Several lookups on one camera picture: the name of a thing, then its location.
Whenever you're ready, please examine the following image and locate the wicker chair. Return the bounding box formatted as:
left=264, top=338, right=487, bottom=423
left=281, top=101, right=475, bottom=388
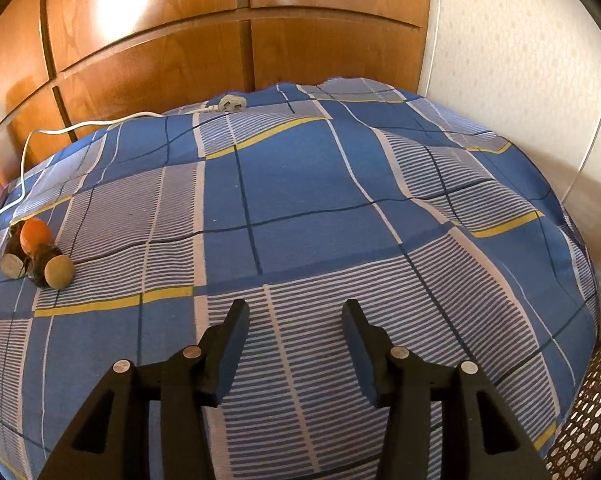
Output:
left=543, top=327, right=601, bottom=480

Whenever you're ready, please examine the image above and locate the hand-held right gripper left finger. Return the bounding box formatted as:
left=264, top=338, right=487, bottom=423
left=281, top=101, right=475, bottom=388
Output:
left=38, top=299, right=251, bottom=480

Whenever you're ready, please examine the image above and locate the white power cable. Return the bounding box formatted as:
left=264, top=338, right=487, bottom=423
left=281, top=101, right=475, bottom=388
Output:
left=0, top=94, right=248, bottom=233

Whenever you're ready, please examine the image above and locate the dark water chestnut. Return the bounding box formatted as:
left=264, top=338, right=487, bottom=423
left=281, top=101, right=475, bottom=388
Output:
left=28, top=246, right=64, bottom=288
left=6, top=222, right=26, bottom=256

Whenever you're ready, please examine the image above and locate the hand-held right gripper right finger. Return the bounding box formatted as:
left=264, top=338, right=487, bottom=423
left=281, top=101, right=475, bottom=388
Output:
left=342, top=299, right=551, bottom=480

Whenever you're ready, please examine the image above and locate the orange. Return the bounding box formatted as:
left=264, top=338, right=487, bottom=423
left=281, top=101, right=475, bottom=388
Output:
left=20, top=220, right=51, bottom=253

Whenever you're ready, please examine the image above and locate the thin white wall cable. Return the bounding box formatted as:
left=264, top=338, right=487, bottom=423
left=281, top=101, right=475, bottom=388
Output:
left=561, top=40, right=601, bottom=201

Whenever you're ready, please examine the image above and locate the cut taro root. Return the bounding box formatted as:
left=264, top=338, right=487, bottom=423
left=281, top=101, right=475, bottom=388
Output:
left=0, top=247, right=31, bottom=278

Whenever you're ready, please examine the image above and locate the blue plaid cloth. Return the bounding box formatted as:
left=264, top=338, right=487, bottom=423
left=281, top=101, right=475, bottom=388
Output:
left=0, top=77, right=601, bottom=480

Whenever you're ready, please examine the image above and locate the round brown fruit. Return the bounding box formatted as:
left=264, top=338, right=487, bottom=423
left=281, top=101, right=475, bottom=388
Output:
left=47, top=255, right=75, bottom=291

